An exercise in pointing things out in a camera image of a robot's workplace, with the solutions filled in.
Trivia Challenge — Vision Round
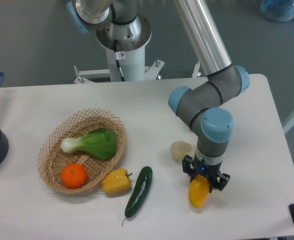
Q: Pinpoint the woven wicker basket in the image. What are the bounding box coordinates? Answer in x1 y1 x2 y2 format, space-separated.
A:
37 108 127 194

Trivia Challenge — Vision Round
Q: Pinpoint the orange fruit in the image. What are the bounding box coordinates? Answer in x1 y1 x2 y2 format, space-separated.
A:
61 163 87 189

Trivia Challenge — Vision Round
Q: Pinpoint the dark green cucumber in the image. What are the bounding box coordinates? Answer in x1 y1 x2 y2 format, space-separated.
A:
121 166 153 225

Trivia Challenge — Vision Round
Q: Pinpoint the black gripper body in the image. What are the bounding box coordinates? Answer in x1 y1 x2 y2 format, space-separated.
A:
192 157 222 181

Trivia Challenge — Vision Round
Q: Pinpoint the black cable on pedestal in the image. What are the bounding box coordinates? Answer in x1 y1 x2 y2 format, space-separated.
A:
112 39 126 82

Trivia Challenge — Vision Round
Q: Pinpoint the yellow bell pepper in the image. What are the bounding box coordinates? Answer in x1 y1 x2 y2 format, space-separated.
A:
100 168 132 194

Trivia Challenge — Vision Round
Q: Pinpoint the green bok choy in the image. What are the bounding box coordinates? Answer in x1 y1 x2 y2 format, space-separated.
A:
60 128 117 161

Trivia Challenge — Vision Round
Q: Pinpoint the beige round bun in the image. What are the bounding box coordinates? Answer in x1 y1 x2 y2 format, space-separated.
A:
170 141 195 162

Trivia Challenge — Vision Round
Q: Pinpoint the yellow mango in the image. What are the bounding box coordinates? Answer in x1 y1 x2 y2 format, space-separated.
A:
188 175 210 209

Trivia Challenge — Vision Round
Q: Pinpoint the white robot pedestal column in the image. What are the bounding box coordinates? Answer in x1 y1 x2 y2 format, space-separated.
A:
96 14 152 82

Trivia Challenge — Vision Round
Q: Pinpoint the blue plastic bag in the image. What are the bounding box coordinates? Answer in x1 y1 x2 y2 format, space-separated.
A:
260 0 294 23

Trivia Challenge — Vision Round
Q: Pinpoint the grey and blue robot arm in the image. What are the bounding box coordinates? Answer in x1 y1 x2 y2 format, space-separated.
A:
67 0 250 191

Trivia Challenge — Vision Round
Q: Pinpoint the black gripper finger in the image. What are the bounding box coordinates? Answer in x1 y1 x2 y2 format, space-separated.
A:
208 172 231 193
182 155 196 183

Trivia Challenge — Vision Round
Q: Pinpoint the white metal base frame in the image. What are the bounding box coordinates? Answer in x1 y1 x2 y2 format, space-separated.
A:
73 59 205 84

